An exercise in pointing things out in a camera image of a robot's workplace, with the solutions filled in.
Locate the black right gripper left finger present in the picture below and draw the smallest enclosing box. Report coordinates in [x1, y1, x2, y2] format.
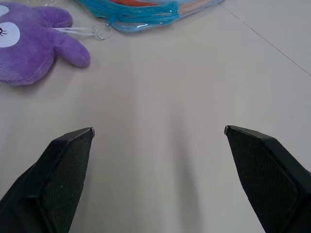
[0, 127, 95, 233]

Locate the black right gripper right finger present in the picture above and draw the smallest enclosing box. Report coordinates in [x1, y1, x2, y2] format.
[224, 125, 311, 233]

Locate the clear blue zipper pouch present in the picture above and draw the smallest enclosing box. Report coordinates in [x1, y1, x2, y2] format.
[77, 0, 225, 34]

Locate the purple plush toy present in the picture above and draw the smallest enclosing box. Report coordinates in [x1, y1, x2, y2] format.
[0, 1, 91, 87]

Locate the silver key ring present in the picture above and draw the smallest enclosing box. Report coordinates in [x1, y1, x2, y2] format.
[92, 22, 113, 41]

